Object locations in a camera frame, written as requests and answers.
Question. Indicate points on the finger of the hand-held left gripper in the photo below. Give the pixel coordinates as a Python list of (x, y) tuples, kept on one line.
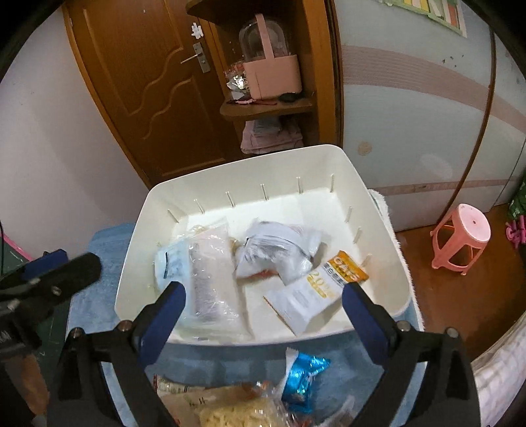
[(47, 260), (80, 269)]

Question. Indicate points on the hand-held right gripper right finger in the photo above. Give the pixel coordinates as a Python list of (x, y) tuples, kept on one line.
[(365, 324)]

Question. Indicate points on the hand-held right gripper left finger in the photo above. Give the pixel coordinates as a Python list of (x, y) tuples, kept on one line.
[(164, 324)]

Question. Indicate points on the blue foil snack packet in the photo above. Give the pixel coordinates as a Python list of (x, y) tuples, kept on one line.
[(304, 377)]

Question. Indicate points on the beige snack bar packet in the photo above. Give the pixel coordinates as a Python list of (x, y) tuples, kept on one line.
[(213, 396)]

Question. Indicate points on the yellow cracker packet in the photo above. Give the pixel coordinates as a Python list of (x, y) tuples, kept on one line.
[(234, 414)]

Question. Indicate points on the white plastic bin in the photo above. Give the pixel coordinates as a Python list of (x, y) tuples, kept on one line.
[(287, 176)]

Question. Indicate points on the orange snack bar packet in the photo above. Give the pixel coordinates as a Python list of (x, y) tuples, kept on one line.
[(353, 271)]

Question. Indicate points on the long clear snack packet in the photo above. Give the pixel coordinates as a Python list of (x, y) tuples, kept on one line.
[(213, 287)]

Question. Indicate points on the clear packet with blue label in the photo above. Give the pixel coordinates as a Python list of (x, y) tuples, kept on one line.
[(172, 262)]

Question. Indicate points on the white packet with yellow print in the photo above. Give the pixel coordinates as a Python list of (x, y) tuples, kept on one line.
[(300, 304)]

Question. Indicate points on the blue fluffy mat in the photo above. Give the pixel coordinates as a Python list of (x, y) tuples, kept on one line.
[(230, 365)]

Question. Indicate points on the clear plastic snack packet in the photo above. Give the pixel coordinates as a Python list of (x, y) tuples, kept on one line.
[(271, 394)]

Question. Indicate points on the crumpled white snack packet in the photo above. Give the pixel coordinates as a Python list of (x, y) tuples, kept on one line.
[(271, 250)]

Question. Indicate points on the pink plastic stool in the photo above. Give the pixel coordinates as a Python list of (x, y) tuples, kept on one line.
[(468, 223)]

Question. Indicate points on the white quilted bedding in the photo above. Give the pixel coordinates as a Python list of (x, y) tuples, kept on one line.
[(505, 377)]

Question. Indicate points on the brown wooden door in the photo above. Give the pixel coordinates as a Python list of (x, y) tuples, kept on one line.
[(135, 82)]

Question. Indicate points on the green bag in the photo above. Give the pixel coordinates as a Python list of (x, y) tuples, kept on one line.
[(518, 201)]

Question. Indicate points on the folded pink cloth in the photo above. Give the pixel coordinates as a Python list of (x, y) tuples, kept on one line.
[(267, 137)]

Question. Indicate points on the pale blue wardrobe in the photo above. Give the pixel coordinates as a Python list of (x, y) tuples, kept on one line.
[(411, 102)]

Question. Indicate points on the small black item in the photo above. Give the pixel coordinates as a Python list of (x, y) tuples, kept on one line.
[(289, 97)]

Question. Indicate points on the shiny foil wrap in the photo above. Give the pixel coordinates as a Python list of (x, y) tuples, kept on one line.
[(236, 82)]

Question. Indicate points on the pink basket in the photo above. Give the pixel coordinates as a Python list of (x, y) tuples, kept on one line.
[(273, 78)]

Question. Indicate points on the wooden corner shelf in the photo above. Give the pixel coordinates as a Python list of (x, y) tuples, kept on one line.
[(320, 61)]

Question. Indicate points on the clear plastic dome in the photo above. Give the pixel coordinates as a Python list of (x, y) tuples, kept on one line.
[(252, 39)]

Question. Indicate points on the green chalkboard with pink frame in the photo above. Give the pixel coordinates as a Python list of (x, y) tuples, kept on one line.
[(12, 252)]

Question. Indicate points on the wall poster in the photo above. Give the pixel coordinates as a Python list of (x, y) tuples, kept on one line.
[(435, 12)]

